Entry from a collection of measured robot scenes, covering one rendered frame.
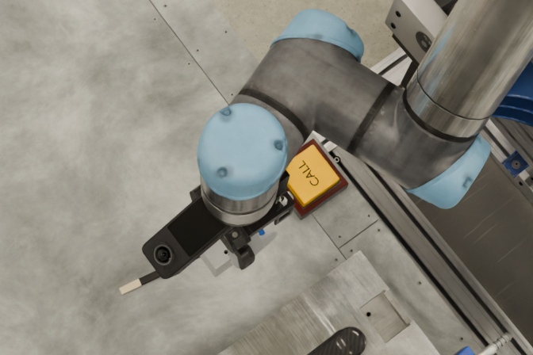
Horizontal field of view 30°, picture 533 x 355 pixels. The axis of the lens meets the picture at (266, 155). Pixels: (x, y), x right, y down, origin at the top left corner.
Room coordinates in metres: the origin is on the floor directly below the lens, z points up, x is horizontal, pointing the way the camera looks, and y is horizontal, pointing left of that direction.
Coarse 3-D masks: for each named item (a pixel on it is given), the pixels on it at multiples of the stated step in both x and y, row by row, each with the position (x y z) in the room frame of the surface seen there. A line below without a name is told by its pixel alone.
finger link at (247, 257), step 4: (240, 248) 0.21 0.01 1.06; (244, 248) 0.21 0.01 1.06; (248, 248) 0.22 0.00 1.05; (236, 252) 0.21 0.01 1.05; (240, 252) 0.21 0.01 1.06; (244, 252) 0.21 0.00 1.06; (248, 252) 0.21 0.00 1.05; (252, 252) 0.21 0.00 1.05; (236, 256) 0.21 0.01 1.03; (240, 256) 0.20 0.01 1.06; (244, 256) 0.21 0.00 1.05; (248, 256) 0.21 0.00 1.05; (252, 256) 0.21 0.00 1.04; (240, 260) 0.20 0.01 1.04; (244, 260) 0.20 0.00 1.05; (248, 260) 0.20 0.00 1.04; (252, 260) 0.21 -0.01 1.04; (240, 264) 0.20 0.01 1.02; (244, 264) 0.20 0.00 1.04; (248, 264) 0.20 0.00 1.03; (240, 268) 0.20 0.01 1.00; (244, 268) 0.20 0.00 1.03
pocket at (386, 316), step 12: (372, 300) 0.22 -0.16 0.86; (384, 300) 0.22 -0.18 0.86; (372, 312) 0.20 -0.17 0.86; (384, 312) 0.20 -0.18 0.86; (396, 312) 0.21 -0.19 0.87; (372, 324) 0.19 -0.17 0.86; (384, 324) 0.19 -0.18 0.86; (396, 324) 0.19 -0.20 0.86; (408, 324) 0.19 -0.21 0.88; (384, 336) 0.18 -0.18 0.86
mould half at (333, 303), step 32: (352, 256) 0.26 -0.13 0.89; (320, 288) 0.21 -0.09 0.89; (352, 288) 0.22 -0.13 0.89; (384, 288) 0.23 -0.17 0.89; (288, 320) 0.17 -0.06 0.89; (320, 320) 0.18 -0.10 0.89; (352, 320) 0.18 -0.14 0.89; (224, 352) 0.12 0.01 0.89; (256, 352) 0.13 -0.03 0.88; (288, 352) 0.13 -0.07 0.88; (384, 352) 0.15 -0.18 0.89; (416, 352) 0.16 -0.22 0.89
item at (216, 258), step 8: (288, 192) 0.32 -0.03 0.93; (280, 200) 0.30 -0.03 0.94; (264, 232) 0.26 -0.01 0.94; (216, 248) 0.23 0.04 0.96; (224, 248) 0.23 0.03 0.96; (200, 256) 0.22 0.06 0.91; (208, 256) 0.22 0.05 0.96; (216, 256) 0.22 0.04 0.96; (224, 256) 0.22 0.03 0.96; (208, 264) 0.21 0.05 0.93; (216, 264) 0.21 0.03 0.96; (224, 264) 0.21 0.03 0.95; (216, 272) 0.20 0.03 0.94
